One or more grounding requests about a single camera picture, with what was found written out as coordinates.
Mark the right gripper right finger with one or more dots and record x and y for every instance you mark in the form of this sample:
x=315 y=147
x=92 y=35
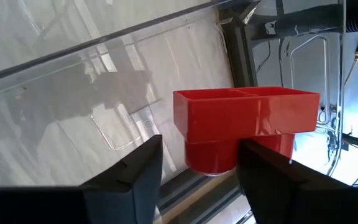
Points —
x=291 y=193

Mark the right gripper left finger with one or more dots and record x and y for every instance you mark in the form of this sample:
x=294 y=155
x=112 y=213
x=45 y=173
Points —
x=120 y=193

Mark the clear plastic bin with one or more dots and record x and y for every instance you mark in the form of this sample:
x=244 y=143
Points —
x=73 y=93

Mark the red two-stud toy block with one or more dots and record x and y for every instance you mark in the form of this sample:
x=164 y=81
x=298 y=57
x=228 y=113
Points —
x=228 y=118

